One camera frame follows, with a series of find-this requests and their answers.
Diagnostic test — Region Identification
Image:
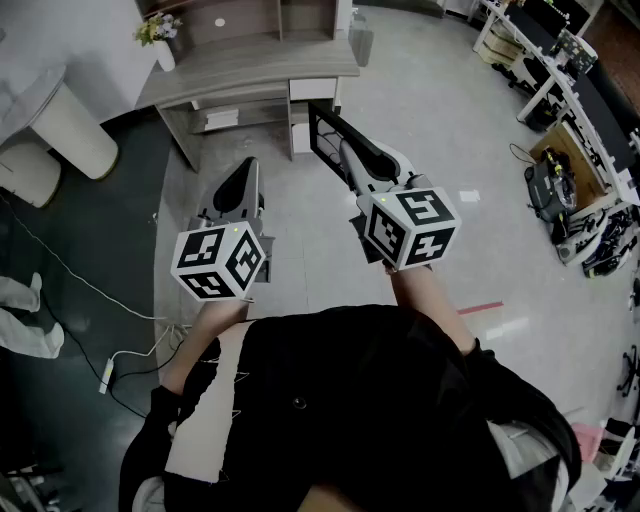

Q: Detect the person's left forearm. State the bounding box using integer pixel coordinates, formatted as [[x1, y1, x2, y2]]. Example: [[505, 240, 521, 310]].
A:
[[162, 298, 251, 397]]

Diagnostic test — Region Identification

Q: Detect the black cable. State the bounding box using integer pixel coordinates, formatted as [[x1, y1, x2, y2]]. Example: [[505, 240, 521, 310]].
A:
[[38, 288, 174, 419]]

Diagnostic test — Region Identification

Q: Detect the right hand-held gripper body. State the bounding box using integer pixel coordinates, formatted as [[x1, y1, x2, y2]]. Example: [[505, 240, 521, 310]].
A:
[[348, 172, 462, 273]]

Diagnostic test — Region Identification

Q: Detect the low white round stool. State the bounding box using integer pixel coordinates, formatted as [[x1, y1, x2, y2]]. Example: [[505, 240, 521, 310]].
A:
[[0, 144, 64, 209]]

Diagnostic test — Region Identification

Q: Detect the black office chair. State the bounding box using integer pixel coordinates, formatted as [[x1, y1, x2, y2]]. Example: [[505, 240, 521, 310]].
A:
[[492, 53, 552, 97]]

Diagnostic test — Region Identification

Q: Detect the open cardboard box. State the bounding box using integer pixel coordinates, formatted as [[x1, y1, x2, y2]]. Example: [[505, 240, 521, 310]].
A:
[[528, 121, 610, 212]]

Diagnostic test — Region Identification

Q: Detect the white drawer cabinet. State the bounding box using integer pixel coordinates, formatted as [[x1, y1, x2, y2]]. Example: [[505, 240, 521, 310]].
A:
[[288, 77, 342, 157]]

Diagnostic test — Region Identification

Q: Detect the small white box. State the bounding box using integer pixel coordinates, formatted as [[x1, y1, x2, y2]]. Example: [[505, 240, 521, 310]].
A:
[[203, 108, 241, 133]]

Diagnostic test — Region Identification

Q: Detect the pile of black and white gear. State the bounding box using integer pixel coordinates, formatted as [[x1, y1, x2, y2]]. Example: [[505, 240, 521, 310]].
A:
[[553, 203, 640, 280]]

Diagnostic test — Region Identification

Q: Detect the black wheeled machine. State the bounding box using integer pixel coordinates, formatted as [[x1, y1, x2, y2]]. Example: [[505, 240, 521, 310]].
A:
[[522, 148, 577, 222]]

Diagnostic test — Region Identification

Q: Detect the long white office desk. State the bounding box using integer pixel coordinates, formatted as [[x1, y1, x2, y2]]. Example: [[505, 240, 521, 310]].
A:
[[472, 0, 640, 207]]

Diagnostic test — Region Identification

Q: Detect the person's black and white top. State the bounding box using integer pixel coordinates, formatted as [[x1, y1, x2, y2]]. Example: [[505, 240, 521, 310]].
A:
[[118, 304, 584, 512]]

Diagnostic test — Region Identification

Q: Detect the person's right forearm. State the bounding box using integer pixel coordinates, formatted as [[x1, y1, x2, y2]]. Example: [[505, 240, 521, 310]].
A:
[[387, 267, 482, 357]]

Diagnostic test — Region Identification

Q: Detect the white cable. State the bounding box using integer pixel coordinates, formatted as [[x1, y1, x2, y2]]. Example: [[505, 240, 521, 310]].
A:
[[0, 193, 187, 362]]

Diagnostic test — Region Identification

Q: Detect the white power strip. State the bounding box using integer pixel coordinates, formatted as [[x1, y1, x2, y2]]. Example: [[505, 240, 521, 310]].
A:
[[97, 356, 116, 396]]

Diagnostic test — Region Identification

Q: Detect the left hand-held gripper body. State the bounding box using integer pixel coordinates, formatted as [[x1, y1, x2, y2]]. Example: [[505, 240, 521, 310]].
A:
[[170, 207, 276, 303]]

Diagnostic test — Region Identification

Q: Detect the black framed branch picture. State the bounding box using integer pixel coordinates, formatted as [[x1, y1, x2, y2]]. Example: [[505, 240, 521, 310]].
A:
[[307, 101, 399, 191]]

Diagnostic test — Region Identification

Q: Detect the red tape strip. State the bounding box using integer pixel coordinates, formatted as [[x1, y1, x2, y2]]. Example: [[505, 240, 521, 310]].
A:
[[456, 300, 505, 317]]

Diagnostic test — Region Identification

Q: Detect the yellow and blue flower bouquet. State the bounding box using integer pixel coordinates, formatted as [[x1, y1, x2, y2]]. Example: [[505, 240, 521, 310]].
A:
[[132, 13, 184, 49]]

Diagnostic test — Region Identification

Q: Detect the black computer monitor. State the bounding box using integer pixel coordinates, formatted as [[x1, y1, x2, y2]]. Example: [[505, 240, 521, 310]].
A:
[[503, 3, 559, 42], [522, 0, 592, 38]]

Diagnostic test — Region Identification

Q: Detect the white ribbed vase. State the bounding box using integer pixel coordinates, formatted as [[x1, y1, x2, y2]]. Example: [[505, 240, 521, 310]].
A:
[[152, 39, 178, 73]]

